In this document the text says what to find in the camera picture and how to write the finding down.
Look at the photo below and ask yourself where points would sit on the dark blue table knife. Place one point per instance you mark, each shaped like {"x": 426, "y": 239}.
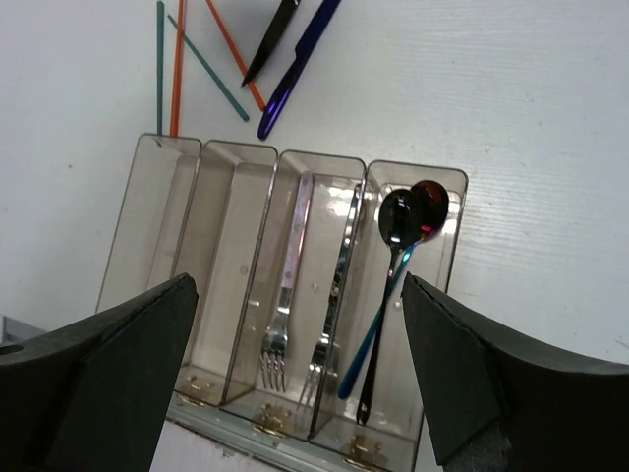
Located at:
{"x": 303, "y": 51}

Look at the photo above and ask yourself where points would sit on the black spoon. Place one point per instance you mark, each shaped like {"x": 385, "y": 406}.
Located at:
{"x": 399, "y": 224}

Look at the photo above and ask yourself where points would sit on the teal chopstick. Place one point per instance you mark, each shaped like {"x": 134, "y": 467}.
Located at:
{"x": 236, "y": 105}
{"x": 160, "y": 18}

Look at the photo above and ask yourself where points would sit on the pink handle fork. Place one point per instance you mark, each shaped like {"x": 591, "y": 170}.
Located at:
{"x": 275, "y": 340}

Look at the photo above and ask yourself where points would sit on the black table knife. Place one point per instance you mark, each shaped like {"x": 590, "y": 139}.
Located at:
{"x": 271, "y": 38}

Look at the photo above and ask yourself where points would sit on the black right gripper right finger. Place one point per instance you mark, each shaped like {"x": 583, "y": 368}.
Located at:
{"x": 532, "y": 406}

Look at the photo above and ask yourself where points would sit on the dark patterned handle fork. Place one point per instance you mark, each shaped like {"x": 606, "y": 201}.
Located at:
{"x": 317, "y": 362}

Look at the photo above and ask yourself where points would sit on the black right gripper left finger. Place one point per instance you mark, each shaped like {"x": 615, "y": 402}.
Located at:
{"x": 93, "y": 395}

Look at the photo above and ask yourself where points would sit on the orange chopstick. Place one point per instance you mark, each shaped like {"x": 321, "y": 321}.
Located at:
{"x": 177, "y": 70}
{"x": 235, "y": 54}

